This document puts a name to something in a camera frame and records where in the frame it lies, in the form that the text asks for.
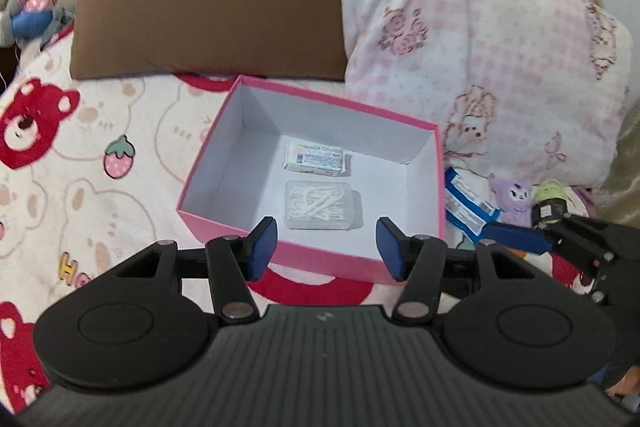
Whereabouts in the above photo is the gold satin curtain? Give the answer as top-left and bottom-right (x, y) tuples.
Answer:
(592, 107), (640, 228)

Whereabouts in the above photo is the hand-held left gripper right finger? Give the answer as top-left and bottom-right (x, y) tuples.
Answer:
(375, 216), (538, 325)

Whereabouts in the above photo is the green yarn skein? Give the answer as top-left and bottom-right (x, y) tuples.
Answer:
(532, 179), (573, 228)

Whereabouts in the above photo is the white tissue pack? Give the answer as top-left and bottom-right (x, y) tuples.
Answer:
(282, 142), (351, 178)

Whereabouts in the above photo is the pink cardboard box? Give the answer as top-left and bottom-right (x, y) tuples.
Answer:
(176, 75), (447, 285)

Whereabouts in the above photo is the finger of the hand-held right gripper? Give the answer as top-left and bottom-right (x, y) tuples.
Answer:
(481, 221), (601, 278)
(560, 213), (631, 243)

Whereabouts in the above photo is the purple plush toy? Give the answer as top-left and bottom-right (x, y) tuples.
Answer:
(489, 174), (536, 228)

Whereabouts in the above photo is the blue wet wipes pack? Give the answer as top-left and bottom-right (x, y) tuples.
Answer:
(444, 167), (503, 248)

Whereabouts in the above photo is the clear cotton swab case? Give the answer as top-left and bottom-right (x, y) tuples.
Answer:
(284, 178), (363, 230)

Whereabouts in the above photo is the pink checked cartoon pillow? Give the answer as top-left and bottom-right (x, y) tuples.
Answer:
(337, 0), (632, 188)

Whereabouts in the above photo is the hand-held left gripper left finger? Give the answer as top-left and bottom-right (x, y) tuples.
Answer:
(115, 216), (279, 323)

